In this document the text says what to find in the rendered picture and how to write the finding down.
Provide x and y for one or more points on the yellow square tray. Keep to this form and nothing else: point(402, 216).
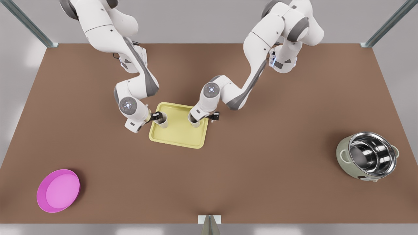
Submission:
point(179, 130)

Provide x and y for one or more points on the pink round bowl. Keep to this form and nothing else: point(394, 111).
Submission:
point(58, 191)

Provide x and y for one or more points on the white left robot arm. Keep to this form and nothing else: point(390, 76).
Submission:
point(261, 39)

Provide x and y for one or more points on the green pot with steel inner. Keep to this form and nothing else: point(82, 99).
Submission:
point(368, 156)

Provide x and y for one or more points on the white IKEA cup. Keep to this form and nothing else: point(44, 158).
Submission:
point(193, 121)
point(163, 121)

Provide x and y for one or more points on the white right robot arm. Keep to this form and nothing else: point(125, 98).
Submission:
point(107, 36)

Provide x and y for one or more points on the silver frame post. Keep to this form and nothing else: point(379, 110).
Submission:
point(388, 23)
point(27, 23)
point(209, 225)

